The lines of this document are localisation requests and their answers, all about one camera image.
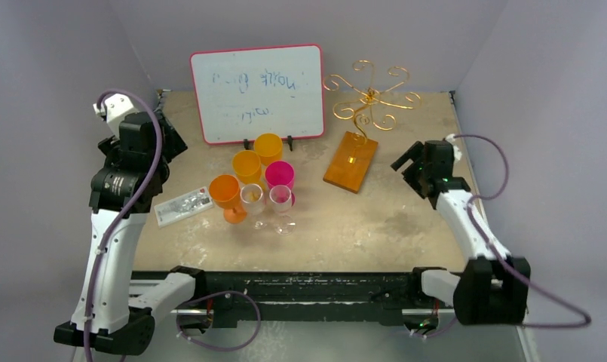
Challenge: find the red framed whiteboard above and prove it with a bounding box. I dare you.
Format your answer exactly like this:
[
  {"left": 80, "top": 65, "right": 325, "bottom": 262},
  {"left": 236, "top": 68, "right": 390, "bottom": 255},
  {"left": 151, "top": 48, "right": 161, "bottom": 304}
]
[{"left": 189, "top": 44, "right": 326, "bottom": 145}]

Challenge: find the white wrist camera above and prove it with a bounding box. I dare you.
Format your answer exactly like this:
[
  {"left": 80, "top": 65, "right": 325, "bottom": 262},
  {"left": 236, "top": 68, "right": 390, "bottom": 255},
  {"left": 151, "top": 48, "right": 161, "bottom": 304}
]
[
  {"left": 93, "top": 93, "right": 139, "bottom": 139},
  {"left": 443, "top": 133, "right": 463, "bottom": 164}
]

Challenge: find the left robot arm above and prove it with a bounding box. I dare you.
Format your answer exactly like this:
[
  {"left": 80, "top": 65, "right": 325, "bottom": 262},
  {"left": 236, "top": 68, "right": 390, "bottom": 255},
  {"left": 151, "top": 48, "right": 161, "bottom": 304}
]
[{"left": 54, "top": 111, "right": 208, "bottom": 356}]

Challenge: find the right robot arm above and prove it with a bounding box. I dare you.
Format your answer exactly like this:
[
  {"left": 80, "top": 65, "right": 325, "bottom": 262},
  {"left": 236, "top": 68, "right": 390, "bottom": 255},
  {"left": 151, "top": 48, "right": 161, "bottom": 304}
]
[{"left": 391, "top": 140, "right": 531, "bottom": 325}]

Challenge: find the yellow wine glass front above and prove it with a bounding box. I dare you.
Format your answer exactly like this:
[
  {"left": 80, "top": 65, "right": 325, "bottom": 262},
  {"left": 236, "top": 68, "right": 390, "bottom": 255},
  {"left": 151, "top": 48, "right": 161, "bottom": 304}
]
[{"left": 232, "top": 150, "right": 262, "bottom": 184}]

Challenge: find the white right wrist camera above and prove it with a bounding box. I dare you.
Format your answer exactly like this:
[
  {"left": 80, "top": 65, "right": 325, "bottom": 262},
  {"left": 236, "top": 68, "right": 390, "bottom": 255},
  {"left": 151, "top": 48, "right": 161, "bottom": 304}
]
[{"left": 443, "top": 133, "right": 463, "bottom": 164}]

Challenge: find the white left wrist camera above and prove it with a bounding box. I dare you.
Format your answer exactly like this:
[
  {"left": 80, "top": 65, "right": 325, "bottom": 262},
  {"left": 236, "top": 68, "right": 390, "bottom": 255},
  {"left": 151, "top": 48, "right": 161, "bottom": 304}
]
[{"left": 93, "top": 93, "right": 139, "bottom": 139}]

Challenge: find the white plastic packaged item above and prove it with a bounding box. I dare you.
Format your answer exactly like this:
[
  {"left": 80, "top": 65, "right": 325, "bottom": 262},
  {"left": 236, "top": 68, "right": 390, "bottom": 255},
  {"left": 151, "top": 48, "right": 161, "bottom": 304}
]
[{"left": 154, "top": 187, "right": 214, "bottom": 228}]

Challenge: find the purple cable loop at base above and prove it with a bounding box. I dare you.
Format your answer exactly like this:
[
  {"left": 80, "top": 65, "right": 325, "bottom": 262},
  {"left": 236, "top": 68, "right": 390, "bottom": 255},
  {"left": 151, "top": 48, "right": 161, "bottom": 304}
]
[{"left": 175, "top": 290, "right": 262, "bottom": 353}]

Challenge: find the pink wine glass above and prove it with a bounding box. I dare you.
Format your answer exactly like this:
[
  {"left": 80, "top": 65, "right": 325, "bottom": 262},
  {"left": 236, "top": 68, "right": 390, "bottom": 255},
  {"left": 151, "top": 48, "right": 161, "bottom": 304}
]
[{"left": 265, "top": 161, "right": 296, "bottom": 203}]

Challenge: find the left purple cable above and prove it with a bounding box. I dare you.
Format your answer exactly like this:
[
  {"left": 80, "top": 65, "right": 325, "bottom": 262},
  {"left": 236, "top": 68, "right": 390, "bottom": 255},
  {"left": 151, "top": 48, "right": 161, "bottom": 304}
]
[{"left": 82, "top": 88, "right": 163, "bottom": 362}]

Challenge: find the black metal base frame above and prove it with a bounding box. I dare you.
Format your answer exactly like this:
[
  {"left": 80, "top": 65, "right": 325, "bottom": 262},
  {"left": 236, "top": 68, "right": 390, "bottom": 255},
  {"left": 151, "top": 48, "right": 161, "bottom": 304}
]
[{"left": 128, "top": 267, "right": 494, "bottom": 331}]

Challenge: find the yellow wine glass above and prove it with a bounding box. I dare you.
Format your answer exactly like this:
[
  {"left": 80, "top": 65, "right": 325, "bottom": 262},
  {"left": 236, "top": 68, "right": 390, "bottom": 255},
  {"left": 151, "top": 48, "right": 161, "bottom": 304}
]
[
  {"left": 253, "top": 133, "right": 284, "bottom": 166},
  {"left": 232, "top": 150, "right": 262, "bottom": 184}
]

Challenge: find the clear wine glass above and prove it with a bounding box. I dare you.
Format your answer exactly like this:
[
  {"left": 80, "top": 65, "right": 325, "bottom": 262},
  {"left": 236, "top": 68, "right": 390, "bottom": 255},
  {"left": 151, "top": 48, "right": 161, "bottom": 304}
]
[
  {"left": 241, "top": 183, "right": 267, "bottom": 229},
  {"left": 269, "top": 185, "right": 296, "bottom": 235}
]

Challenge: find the gold wire wine glass rack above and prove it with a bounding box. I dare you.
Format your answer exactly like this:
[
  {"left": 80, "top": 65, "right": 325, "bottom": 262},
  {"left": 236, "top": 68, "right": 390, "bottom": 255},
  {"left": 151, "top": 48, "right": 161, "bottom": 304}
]
[{"left": 322, "top": 60, "right": 422, "bottom": 194}]

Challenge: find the orange wine glass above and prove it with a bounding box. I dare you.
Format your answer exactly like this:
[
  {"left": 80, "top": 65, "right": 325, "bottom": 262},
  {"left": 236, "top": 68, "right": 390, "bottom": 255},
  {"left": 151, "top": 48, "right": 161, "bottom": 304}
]
[{"left": 208, "top": 174, "right": 247, "bottom": 224}]

